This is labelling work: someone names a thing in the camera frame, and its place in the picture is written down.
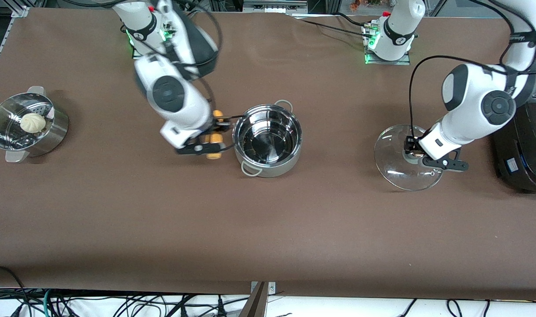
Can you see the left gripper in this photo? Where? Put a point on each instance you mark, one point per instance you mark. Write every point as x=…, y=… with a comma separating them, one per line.
x=411, y=144

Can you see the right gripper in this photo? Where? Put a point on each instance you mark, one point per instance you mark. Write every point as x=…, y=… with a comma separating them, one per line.
x=216, y=129

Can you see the yellow corn cob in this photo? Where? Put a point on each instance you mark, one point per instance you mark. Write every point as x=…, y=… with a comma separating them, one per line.
x=215, y=153

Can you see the glass pot lid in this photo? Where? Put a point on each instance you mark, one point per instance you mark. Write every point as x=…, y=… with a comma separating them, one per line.
x=400, y=174

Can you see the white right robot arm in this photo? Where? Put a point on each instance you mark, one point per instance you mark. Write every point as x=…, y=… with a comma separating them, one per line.
x=168, y=93

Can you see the steel steamer pot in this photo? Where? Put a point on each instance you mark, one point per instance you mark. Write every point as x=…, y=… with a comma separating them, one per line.
x=38, y=141

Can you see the black round appliance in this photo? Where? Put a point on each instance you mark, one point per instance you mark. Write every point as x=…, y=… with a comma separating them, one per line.
x=525, y=149

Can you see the brown table cover sheet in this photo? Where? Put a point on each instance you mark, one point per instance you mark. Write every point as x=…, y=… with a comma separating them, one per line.
x=294, y=229

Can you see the grey metal profile beam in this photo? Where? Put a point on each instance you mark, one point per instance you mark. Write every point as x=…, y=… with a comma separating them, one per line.
x=254, y=306

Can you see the white steamed bun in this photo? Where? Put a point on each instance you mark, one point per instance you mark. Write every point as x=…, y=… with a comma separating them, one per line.
x=33, y=123

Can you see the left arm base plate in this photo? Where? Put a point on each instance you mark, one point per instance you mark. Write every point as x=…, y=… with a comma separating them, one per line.
x=389, y=62

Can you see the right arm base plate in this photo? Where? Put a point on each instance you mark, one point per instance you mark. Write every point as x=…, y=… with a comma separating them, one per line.
x=135, y=53

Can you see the aluminium frame rail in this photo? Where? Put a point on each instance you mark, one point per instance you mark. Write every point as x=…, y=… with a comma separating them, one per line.
x=274, y=5

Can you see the metal table edge bracket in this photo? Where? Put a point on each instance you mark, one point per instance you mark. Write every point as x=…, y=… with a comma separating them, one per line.
x=271, y=288

